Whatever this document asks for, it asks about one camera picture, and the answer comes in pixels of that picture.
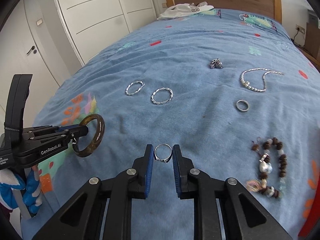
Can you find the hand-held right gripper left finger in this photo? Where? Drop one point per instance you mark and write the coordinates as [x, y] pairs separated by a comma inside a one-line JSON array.
[[149, 170]]

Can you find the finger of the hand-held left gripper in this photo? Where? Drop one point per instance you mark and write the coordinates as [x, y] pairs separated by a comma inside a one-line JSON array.
[[75, 127], [82, 130]]

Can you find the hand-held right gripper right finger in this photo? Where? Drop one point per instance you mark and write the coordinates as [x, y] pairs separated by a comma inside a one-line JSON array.
[[176, 170]]

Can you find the dark brown bangle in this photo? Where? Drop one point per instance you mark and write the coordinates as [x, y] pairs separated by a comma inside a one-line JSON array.
[[100, 130]]

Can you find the twisted silver bangle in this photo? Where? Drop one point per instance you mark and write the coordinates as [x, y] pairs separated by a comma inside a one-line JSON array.
[[127, 90], [153, 98]]

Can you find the silver wristwatch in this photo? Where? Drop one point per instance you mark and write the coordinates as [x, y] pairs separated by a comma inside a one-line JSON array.
[[216, 63]]

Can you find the person's left hand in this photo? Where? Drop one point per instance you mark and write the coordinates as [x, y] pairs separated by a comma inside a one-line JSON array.
[[30, 187]]

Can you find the white door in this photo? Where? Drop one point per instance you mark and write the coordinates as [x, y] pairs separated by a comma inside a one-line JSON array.
[[50, 62]]

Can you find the white wardrobe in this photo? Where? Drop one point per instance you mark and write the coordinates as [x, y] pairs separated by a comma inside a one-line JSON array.
[[100, 10]]

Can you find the white garment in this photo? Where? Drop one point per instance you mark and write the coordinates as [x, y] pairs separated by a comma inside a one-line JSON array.
[[180, 11]]

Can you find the wooden drawer cabinet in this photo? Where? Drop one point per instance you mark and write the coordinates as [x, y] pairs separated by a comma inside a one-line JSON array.
[[313, 40]]

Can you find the white light switch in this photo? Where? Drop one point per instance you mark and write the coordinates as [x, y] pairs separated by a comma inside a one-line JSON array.
[[39, 22]]

